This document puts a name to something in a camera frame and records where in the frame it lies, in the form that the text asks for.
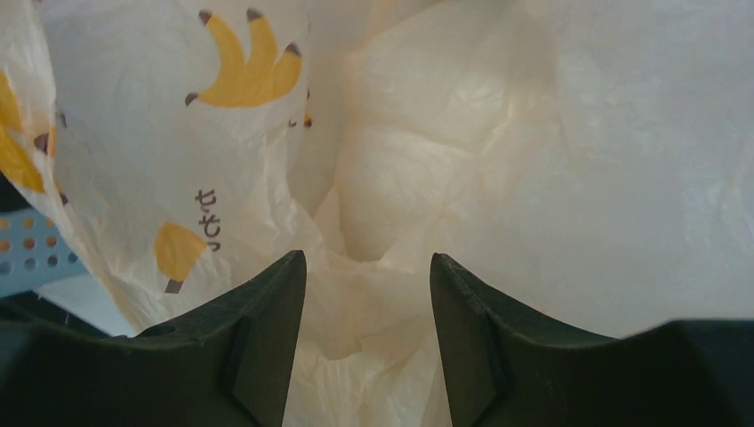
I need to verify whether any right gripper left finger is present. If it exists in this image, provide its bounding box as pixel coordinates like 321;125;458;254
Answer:
1;250;307;426

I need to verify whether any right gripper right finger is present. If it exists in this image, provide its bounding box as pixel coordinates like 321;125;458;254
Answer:
429;254;753;426

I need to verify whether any beige plastic bag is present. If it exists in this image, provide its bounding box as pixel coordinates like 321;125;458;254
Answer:
1;1;753;426

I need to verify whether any blue plastic basket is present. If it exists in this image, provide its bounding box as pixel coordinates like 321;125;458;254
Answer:
1;207;87;298

